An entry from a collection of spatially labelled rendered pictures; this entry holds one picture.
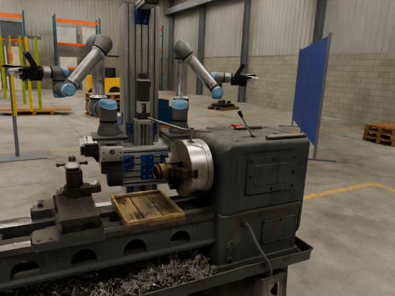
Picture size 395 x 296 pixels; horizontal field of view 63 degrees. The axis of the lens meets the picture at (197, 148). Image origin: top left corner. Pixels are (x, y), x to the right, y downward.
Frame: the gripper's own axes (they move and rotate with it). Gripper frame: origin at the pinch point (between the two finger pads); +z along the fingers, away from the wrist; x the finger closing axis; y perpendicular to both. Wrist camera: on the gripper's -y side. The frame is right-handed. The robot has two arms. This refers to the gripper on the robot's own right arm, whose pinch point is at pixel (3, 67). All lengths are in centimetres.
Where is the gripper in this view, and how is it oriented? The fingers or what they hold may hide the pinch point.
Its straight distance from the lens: 217.3
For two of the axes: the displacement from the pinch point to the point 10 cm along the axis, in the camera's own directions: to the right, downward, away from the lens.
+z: -7.5, 1.3, -6.5
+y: -1.3, 9.4, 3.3
